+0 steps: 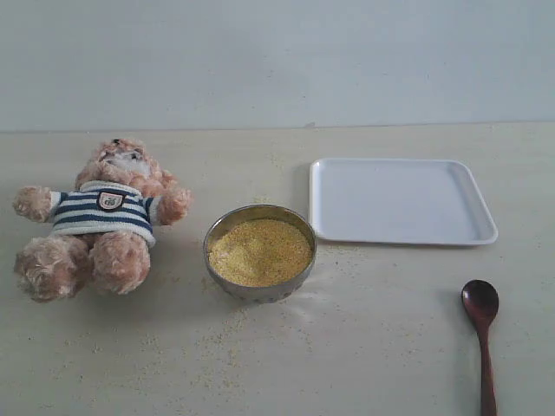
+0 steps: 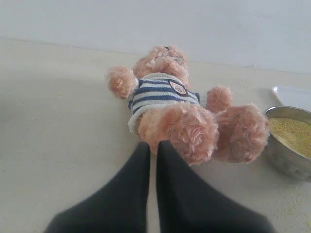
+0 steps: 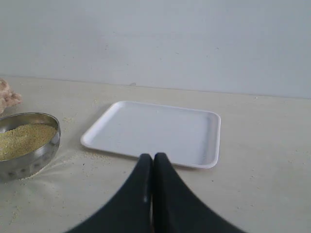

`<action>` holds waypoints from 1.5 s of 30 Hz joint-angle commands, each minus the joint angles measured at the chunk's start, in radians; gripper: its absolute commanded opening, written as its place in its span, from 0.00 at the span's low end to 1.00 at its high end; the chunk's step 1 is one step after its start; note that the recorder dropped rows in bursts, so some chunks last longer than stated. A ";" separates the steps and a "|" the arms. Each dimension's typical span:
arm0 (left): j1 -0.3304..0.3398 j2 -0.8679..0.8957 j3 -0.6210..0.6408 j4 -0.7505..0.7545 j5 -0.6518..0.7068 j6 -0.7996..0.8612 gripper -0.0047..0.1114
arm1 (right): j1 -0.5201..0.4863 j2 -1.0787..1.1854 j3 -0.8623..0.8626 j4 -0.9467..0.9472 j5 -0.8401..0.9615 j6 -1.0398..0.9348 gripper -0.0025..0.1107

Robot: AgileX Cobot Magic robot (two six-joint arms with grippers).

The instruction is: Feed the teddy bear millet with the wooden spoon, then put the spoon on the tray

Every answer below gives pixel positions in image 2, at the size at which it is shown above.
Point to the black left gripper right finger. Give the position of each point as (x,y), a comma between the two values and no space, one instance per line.
(187,204)

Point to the steel bowl of yellow millet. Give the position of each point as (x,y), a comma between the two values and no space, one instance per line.
(289,143)

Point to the tan teddy bear striped sweater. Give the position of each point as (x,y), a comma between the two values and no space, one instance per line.
(200,126)

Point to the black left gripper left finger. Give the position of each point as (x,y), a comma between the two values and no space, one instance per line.
(118,207)

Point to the white rectangular plastic tray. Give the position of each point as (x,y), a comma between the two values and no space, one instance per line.
(293,97)

